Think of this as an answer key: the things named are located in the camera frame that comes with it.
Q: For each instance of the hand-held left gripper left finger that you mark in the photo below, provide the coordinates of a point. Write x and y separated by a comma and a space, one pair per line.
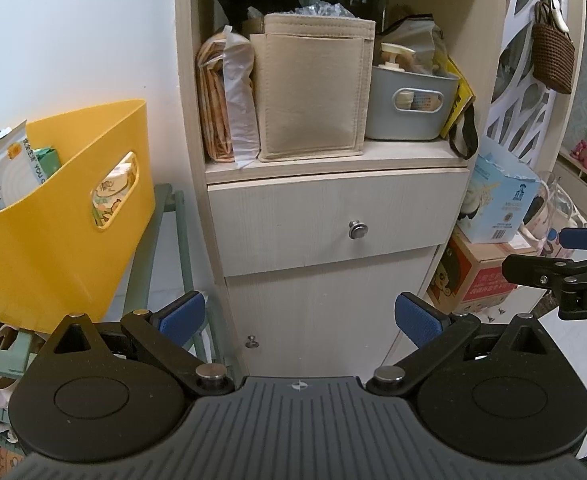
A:
186, 314

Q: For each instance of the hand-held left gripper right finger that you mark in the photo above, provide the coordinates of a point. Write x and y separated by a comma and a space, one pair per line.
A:
416, 321

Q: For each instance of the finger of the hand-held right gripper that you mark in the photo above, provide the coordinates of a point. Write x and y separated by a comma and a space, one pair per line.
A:
586, 238
528, 269

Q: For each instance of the light wooden drawer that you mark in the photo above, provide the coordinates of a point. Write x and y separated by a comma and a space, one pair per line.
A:
293, 220

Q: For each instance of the yellow plastic basket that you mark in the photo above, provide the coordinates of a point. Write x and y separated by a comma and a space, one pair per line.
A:
48, 245

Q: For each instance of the green rectangular box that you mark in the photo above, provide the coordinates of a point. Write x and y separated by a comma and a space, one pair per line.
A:
47, 165

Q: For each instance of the white wet wipes pack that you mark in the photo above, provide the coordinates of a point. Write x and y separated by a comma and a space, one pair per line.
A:
8, 170

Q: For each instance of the round metal drawer knob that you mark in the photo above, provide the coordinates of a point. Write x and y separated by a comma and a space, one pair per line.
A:
358, 230

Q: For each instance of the clear glass mug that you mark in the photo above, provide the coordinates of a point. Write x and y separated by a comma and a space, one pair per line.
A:
556, 205

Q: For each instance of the brown cardboard box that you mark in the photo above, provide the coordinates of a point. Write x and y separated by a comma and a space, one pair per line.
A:
473, 275

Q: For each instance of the small metal door knob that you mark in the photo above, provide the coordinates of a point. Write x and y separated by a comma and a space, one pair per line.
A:
252, 343

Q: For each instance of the green metal rack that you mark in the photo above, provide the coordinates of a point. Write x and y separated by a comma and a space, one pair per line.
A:
173, 240

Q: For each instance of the light blue carton box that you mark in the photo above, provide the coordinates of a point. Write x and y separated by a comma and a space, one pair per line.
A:
498, 200

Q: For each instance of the light wooden cabinet door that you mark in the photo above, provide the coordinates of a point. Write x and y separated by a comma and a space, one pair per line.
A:
323, 310

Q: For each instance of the white lattice screen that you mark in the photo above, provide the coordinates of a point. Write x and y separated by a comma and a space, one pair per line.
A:
523, 85

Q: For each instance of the light wooden cabinet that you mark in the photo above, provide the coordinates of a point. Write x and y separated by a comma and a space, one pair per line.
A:
323, 162

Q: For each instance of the brown woven pouch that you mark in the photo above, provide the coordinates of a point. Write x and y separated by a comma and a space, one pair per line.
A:
552, 57

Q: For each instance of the grey plastic basket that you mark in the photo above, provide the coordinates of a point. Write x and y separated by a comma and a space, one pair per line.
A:
408, 120

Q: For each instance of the stack of brown paper bags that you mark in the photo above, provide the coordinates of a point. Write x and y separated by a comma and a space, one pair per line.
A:
211, 105

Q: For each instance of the bagged paper stack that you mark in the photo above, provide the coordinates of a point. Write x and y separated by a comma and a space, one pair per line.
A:
241, 105

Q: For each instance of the beige felt organizer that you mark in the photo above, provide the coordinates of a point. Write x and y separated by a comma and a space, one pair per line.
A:
308, 95

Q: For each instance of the cream pump bottle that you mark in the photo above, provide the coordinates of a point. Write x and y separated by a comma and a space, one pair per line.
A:
396, 55

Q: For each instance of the grey crumpled bag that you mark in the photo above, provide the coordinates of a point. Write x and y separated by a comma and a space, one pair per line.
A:
418, 35

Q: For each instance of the crumpled clear plastic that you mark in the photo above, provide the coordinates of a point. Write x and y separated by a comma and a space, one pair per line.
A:
323, 10

